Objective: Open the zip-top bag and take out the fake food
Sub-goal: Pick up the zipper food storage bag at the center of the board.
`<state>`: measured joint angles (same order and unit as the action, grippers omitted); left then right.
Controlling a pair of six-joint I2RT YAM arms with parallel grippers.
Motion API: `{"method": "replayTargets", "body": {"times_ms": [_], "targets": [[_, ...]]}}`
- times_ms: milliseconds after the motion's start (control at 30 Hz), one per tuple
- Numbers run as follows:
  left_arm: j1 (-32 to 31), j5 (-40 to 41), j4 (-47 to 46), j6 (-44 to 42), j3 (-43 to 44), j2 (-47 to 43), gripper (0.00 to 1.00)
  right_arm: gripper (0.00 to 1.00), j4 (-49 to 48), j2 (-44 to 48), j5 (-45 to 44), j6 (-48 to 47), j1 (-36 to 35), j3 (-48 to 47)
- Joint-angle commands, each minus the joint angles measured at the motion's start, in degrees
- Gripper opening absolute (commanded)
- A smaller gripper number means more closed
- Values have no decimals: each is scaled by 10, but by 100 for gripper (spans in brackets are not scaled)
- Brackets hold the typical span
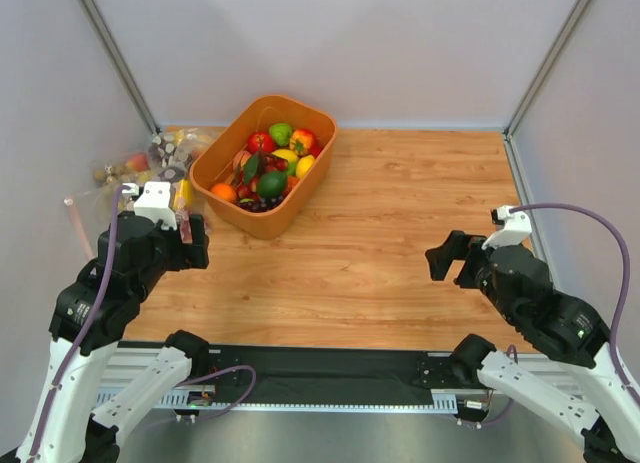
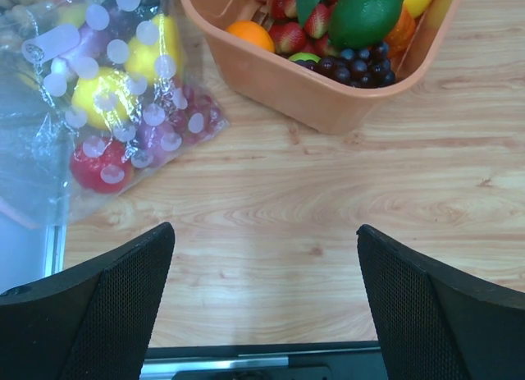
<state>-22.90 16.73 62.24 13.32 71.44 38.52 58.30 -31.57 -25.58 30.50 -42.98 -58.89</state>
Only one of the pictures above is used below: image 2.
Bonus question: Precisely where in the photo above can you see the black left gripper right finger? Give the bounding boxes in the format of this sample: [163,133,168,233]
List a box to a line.
[357,225,524,379]

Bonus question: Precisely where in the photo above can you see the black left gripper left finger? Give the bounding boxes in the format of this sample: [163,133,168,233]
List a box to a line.
[1,222,176,379]

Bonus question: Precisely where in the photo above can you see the red fake apple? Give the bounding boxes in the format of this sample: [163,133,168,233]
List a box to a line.
[70,136,135,194]

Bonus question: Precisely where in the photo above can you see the clear polka dot zip bag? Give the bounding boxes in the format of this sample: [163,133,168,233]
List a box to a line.
[1,0,228,228]

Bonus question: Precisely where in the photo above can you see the dark fake grape bunch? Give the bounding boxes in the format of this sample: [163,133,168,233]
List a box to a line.
[313,41,396,89]

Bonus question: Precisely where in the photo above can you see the green fake lime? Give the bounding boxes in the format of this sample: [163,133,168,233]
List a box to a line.
[327,0,404,50]

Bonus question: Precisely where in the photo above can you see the fake orange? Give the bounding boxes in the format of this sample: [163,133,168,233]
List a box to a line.
[226,21,276,53]

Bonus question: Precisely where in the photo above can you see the orange plastic basket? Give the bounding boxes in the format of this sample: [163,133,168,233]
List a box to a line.
[180,0,461,135]

